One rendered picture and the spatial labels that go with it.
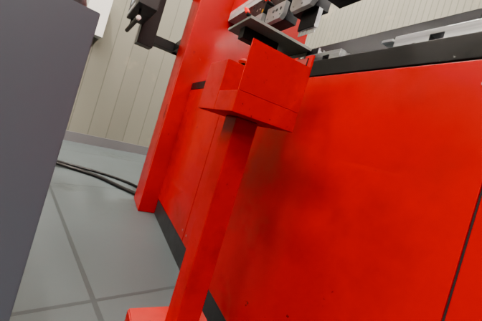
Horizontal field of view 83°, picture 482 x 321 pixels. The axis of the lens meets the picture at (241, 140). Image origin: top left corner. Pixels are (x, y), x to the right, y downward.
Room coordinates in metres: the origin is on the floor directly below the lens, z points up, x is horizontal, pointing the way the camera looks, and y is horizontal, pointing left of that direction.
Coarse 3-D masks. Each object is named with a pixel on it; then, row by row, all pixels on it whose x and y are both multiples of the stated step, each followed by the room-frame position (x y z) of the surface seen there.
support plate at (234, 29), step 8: (248, 16) 0.88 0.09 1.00; (240, 24) 0.94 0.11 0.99; (248, 24) 0.92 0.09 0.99; (256, 24) 0.90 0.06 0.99; (264, 24) 0.89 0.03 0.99; (232, 32) 1.03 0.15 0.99; (264, 32) 0.94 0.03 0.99; (272, 32) 0.92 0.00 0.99; (280, 32) 0.92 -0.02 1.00; (280, 40) 0.97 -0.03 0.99; (288, 40) 0.95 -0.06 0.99; (296, 40) 0.95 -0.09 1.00; (280, 48) 1.04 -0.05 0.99; (288, 48) 1.02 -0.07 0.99; (296, 48) 1.00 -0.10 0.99; (304, 48) 0.97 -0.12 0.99; (288, 56) 1.10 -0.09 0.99
